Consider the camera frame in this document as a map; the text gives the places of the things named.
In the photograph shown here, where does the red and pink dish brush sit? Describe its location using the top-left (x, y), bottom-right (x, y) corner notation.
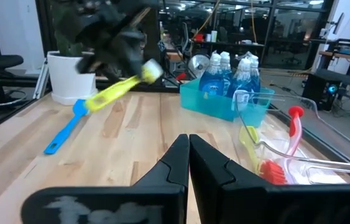
top-left (259, 105), bottom-right (305, 186)

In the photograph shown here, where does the green cactus plant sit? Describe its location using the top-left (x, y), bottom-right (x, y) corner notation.
top-left (50, 0), bottom-right (85, 58)

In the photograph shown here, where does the yellow-green dish brush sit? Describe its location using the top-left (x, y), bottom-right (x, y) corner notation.
top-left (83, 58), bottom-right (165, 114)
top-left (238, 125), bottom-right (262, 175)

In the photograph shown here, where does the black office chair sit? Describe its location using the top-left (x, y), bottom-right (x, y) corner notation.
top-left (0, 46), bottom-right (28, 125)

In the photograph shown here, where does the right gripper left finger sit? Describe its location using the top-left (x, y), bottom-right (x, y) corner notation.
top-left (21, 133), bottom-right (191, 224)

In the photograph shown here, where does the wooden desk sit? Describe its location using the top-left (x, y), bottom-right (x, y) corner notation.
top-left (317, 49), bottom-right (350, 77)

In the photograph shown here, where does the black computer with blue light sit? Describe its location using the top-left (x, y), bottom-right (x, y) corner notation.
top-left (301, 73), bottom-right (341, 112)

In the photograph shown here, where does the teal plastic bin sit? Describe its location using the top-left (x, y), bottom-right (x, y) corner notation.
top-left (179, 77), bottom-right (276, 129)

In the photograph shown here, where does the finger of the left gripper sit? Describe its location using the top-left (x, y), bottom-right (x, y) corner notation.
top-left (121, 46), bottom-right (146, 79)
top-left (75, 52), bottom-right (101, 75)

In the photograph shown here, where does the white hexagonal plant pot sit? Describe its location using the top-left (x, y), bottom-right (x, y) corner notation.
top-left (46, 50), bottom-right (98, 106)

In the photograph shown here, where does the silver aluminium extrusion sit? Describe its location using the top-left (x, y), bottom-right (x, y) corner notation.
top-left (32, 58), bottom-right (51, 100)

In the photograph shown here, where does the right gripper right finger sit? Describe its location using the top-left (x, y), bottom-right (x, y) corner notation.
top-left (189, 133), bottom-right (350, 224)

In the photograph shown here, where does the clear plastic bin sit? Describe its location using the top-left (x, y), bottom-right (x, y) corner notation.
top-left (232, 89), bottom-right (350, 185)

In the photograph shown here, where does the blue dish soap bottle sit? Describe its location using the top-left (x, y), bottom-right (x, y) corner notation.
top-left (247, 53), bottom-right (262, 94)
top-left (226, 57), bottom-right (253, 100)
top-left (219, 50), bottom-right (233, 91)
top-left (198, 51), bottom-right (225, 97)

